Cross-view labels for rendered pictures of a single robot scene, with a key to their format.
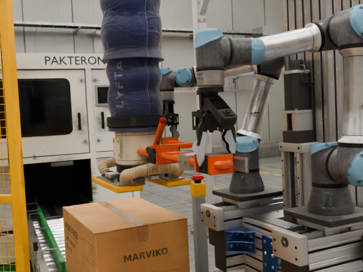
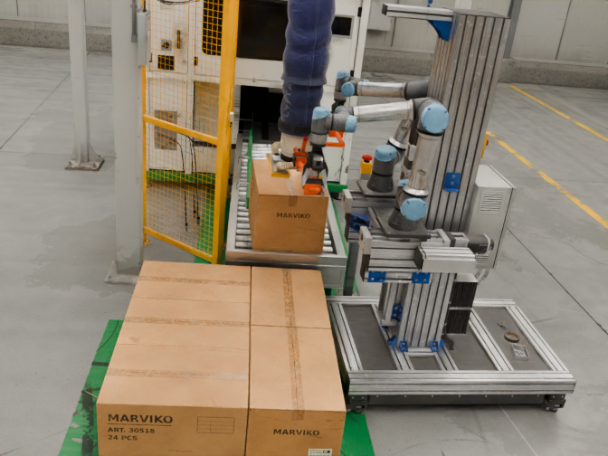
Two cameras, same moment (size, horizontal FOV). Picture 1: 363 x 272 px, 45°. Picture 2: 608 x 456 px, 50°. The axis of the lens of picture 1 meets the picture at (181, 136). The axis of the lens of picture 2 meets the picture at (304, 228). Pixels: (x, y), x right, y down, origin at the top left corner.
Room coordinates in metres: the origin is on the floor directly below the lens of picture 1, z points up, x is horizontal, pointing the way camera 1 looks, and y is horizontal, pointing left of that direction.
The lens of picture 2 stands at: (-1.49, -0.83, 2.31)
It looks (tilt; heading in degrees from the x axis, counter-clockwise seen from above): 25 degrees down; 16
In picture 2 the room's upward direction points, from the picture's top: 6 degrees clockwise
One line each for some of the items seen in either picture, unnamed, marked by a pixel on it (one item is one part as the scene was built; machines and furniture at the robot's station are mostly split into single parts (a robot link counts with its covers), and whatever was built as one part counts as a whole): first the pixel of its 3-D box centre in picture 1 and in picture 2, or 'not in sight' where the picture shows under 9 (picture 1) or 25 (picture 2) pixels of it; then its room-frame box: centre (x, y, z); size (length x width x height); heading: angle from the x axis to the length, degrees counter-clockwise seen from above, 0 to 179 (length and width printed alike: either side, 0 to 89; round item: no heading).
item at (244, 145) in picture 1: (244, 152); (384, 158); (1.92, -0.27, 1.20); 0.13 x 0.12 x 0.14; 173
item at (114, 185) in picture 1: (115, 179); (278, 162); (1.68, 0.26, 1.15); 0.34 x 0.10 x 0.05; 26
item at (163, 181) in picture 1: (160, 174); not in sight; (1.76, 0.09, 1.15); 0.34 x 0.10 x 0.05; 26
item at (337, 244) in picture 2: not in sight; (322, 196); (2.91, 0.31, 0.50); 2.31 x 0.05 x 0.19; 22
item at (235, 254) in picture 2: not in sight; (286, 257); (1.70, 0.17, 0.58); 0.70 x 0.03 x 0.06; 112
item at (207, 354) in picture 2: not in sight; (227, 357); (0.98, 0.19, 0.34); 1.20 x 1.00 x 0.40; 22
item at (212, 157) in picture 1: (213, 163); (311, 185); (1.18, -0.08, 1.25); 0.08 x 0.07 x 0.05; 26
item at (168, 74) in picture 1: (166, 79); (343, 81); (2.08, 0.06, 1.55); 0.09 x 0.08 x 0.11; 83
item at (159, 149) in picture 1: (162, 154); (302, 160); (1.49, 0.07, 1.25); 0.10 x 0.08 x 0.06; 116
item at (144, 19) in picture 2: not in sight; (145, 37); (2.04, 1.29, 1.62); 0.20 x 0.05 x 0.30; 22
